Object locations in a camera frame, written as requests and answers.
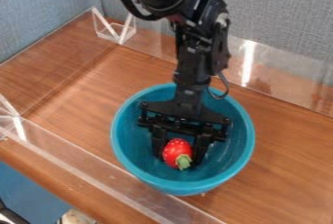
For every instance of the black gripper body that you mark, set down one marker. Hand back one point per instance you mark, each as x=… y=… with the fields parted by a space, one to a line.
x=174 y=107

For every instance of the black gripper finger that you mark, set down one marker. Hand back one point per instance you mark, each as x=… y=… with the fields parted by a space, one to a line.
x=160 y=142
x=202 y=143

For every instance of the red toy strawberry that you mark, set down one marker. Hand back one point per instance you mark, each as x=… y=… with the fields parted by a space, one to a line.
x=178 y=154

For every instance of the blue plastic bowl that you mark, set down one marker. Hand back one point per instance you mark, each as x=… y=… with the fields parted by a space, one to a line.
x=226 y=157

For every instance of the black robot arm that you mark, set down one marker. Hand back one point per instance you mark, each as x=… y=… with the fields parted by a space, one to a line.
x=200 y=23

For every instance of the clear acrylic front barrier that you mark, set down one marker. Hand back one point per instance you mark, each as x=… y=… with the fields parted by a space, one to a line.
x=91 y=183

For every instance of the clear acrylic barrier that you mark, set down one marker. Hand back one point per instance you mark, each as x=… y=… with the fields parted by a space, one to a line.
x=288 y=76
x=91 y=183

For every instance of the clear acrylic back barrier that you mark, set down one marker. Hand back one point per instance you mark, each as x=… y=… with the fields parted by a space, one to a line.
x=288 y=76

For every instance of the clear acrylic corner bracket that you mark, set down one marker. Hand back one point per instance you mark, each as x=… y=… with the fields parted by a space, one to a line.
x=117 y=32

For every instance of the clear acrylic left bracket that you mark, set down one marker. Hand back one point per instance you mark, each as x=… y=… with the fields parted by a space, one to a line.
x=11 y=120

